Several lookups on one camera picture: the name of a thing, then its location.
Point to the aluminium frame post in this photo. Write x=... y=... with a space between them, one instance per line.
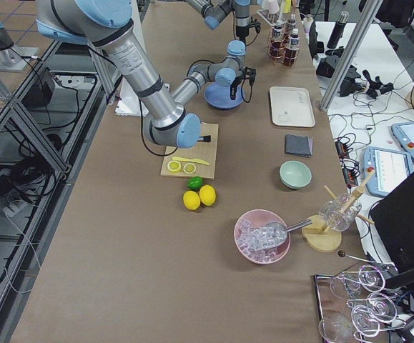
x=360 y=30

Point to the lemon half lower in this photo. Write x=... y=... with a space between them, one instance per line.
x=174 y=166

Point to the yellow plastic knife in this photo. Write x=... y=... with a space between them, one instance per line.
x=194 y=160

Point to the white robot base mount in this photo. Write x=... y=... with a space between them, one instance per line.
x=128 y=104

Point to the steel muddler black tip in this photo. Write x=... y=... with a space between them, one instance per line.
x=206 y=138

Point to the metal ice scoop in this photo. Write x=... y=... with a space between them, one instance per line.
x=285 y=228

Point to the wooden cup stand base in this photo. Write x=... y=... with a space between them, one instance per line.
x=320 y=236

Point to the wooden cutting board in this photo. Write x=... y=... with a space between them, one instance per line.
x=202 y=150

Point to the green lime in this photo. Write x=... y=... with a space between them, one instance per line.
x=195 y=183

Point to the glass mug on stand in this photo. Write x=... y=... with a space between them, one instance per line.
x=333 y=215

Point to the mint green bowl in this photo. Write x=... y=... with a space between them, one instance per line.
x=295 y=174

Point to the wine glass rack tray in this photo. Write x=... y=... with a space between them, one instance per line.
x=358 y=306

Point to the copper wire bottle rack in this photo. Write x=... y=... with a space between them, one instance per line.
x=279 y=56

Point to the pink plastic bowl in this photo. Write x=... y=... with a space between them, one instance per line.
x=259 y=238

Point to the lemon half upper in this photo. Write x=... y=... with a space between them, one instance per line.
x=189 y=168

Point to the yellow lemon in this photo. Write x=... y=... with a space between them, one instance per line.
x=207 y=195
x=191 y=200

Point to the lemon half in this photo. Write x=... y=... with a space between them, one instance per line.
x=174 y=166
x=189 y=168

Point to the grey folded cloth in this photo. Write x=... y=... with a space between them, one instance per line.
x=298 y=145

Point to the blue plate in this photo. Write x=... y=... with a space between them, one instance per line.
x=219 y=97

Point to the black laptop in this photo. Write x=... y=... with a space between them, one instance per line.
x=394 y=221

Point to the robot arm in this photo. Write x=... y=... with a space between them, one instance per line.
x=108 y=25
x=215 y=14

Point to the drink bottle white cap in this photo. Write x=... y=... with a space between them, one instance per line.
x=293 y=44

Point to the cream rabbit tray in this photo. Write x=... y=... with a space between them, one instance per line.
x=291 y=106

